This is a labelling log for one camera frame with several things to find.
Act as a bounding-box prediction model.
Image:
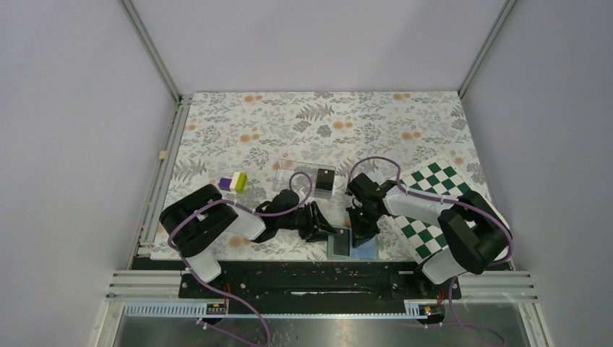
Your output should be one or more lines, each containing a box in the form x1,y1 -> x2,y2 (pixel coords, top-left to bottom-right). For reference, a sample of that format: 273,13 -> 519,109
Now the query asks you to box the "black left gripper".
278,202 -> 338,242

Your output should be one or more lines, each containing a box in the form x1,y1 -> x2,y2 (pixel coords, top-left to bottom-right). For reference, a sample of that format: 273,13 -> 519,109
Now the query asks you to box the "green card holder wallet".
327,228 -> 379,261

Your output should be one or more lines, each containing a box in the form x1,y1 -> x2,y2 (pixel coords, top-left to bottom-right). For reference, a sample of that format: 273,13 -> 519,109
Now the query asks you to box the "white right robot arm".
347,173 -> 513,298

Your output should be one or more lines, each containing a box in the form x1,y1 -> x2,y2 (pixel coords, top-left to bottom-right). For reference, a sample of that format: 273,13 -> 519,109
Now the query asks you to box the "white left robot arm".
159,184 -> 338,297

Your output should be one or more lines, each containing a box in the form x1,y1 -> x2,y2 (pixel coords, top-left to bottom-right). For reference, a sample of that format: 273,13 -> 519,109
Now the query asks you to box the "dark credit card stack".
315,168 -> 335,192

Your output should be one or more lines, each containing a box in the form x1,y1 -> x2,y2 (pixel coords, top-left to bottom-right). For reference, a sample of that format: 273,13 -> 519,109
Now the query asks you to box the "green white checkerboard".
382,159 -> 510,265

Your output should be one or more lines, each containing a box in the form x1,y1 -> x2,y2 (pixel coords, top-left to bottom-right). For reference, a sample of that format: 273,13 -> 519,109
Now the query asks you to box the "floral patterned table mat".
163,92 -> 511,263

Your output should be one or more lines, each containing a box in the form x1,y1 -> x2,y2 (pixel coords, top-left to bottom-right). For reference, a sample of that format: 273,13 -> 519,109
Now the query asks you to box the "purple white green block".
218,171 -> 247,194

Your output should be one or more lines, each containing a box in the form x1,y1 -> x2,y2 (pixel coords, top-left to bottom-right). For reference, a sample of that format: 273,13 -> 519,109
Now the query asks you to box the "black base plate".
130,256 -> 473,314

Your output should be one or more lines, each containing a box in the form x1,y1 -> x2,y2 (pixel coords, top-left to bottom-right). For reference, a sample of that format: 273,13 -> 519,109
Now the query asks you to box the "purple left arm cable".
166,171 -> 313,347

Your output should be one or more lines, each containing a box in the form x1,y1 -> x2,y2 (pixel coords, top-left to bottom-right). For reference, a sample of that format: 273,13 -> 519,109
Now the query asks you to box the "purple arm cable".
347,155 -> 515,347
166,171 -> 313,347

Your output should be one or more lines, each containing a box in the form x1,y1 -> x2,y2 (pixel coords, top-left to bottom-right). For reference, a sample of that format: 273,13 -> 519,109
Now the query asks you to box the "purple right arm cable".
347,155 -> 515,347

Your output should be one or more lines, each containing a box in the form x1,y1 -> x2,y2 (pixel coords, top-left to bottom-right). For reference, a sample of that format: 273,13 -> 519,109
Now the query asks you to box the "aluminium frame rail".
89,94 -> 193,346

